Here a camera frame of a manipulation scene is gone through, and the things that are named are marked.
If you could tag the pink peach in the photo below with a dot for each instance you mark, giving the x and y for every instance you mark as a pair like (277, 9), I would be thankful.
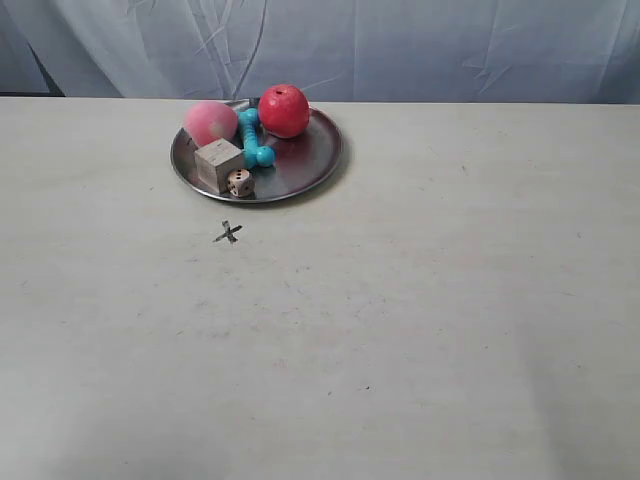
(209, 121)

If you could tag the red apple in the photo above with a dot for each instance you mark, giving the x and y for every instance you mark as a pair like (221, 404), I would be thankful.
(284, 111)

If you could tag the wooden cube block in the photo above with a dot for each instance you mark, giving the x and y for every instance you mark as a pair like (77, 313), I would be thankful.
(216, 161)

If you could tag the black cross table mark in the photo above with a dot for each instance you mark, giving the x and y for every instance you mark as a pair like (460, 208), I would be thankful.
(229, 232)

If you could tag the small wooden die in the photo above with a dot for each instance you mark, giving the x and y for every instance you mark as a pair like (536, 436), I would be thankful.
(240, 183)

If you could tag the white fabric backdrop curtain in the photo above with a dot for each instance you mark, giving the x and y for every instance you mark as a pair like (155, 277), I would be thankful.
(391, 51)

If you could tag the round metal plate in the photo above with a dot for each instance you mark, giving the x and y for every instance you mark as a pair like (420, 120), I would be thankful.
(302, 163)

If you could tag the teal bone toy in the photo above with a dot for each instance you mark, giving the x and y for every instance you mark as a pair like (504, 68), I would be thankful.
(255, 155)

